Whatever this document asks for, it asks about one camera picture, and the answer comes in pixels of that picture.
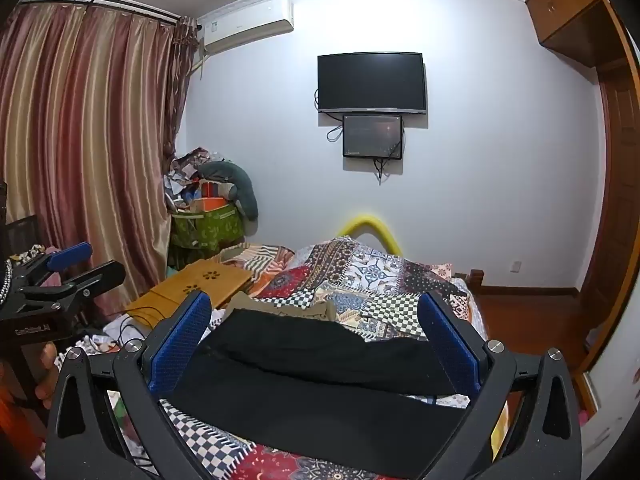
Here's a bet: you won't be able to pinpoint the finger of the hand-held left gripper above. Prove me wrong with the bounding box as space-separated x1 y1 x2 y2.
20 260 127 322
10 242 94 286

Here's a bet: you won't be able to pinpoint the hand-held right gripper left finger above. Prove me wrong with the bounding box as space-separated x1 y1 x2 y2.
45 290 221 480

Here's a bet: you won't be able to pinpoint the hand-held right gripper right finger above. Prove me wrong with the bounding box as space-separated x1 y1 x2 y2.
417 291 584 480

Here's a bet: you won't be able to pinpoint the black pants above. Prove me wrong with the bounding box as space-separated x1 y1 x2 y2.
159 308 483 480

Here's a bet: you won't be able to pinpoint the person's left hand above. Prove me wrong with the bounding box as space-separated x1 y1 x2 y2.
34 342 60 411

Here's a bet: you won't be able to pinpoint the bamboo lap desk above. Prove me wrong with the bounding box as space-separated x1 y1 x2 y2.
123 258 253 332

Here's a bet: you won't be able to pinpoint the crumpled white cloth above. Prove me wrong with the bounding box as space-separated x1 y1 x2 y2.
75 310 152 356

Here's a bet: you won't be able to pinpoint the khaki garment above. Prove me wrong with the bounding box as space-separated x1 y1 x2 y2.
225 292 339 324

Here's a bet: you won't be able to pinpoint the patchwork printed blanket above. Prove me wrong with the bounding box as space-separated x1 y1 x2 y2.
102 237 512 480

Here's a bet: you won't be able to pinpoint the green patterned bag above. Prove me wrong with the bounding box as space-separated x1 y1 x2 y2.
169 202 247 262

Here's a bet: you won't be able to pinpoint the striped pink curtain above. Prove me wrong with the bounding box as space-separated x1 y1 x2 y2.
0 2 195 322

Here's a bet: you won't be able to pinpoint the pile of household clutter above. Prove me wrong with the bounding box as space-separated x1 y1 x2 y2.
162 147 236 213

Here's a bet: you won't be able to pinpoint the white sliding wardrobe door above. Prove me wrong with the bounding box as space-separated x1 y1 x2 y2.
580 305 640 463

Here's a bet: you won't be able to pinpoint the brown wooden door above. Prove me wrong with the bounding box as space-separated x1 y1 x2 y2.
577 60 640 373

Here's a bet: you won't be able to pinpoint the white air conditioner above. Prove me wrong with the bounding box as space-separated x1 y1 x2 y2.
197 0 295 56

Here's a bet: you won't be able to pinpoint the wooden overhead cabinet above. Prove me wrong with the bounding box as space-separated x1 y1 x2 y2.
525 0 628 69

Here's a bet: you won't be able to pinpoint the small black wall monitor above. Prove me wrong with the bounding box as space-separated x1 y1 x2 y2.
342 114 404 160

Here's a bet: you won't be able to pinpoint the curtain rail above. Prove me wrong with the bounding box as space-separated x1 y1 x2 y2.
20 0 182 24

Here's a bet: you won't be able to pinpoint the black wall television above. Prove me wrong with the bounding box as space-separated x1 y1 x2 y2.
317 51 428 115

